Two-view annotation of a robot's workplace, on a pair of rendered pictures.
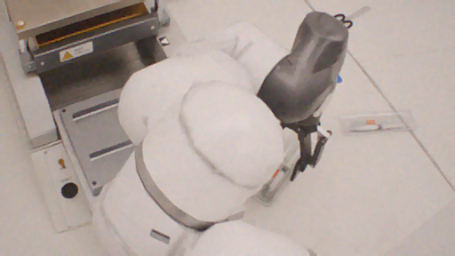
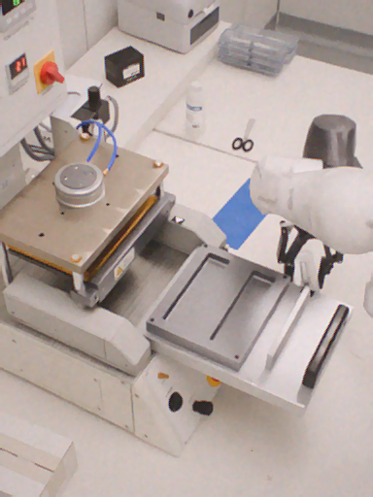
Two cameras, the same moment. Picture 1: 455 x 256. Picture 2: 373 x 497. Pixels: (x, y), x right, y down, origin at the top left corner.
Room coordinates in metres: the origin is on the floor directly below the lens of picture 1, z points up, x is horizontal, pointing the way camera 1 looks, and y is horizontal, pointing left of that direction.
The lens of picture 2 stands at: (-0.10, 0.55, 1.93)
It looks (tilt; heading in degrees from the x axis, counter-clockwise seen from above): 47 degrees down; 332
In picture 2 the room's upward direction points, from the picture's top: 1 degrees clockwise
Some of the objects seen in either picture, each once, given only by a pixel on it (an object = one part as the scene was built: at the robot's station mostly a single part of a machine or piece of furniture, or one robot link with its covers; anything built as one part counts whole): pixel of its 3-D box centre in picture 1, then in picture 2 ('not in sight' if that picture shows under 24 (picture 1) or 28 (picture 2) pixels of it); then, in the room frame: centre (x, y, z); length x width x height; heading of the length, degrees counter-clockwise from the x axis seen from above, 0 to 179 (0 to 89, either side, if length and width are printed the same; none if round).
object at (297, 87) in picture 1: (306, 67); (333, 167); (0.64, -0.11, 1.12); 0.18 x 0.10 x 0.13; 147
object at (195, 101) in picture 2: not in sight; (195, 108); (1.25, -0.17, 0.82); 0.05 x 0.05 x 0.14
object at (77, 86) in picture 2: not in sight; (66, 115); (1.35, 0.13, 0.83); 0.23 x 0.12 x 0.07; 137
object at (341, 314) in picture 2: not in sight; (326, 344); (0.41, 0.04, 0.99); 0.15 x 0.02 x 0.04; 125
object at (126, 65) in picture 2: not in sight; (124, 66); (1.49, -0.08, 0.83); 0.09 x 0.06 x 0.07; 103
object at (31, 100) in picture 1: (23, 80); (76, 323); (0.64, 0.37, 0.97); 0.25 x 0.05 x 0.07; 35
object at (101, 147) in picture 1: (131, 131); (220, 302); (0.56, 0.14, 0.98); 0.20 x 0.17 x 0.03; 125
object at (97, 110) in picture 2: not in sight; (91, 128); (1.01, 0.18, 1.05); 0.15 x 0.05 x 0.15; 125
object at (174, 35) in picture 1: (163, 37); (163, 220); (0.79, 0.13, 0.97); 0.26 x 0.05 x 0.07; 35
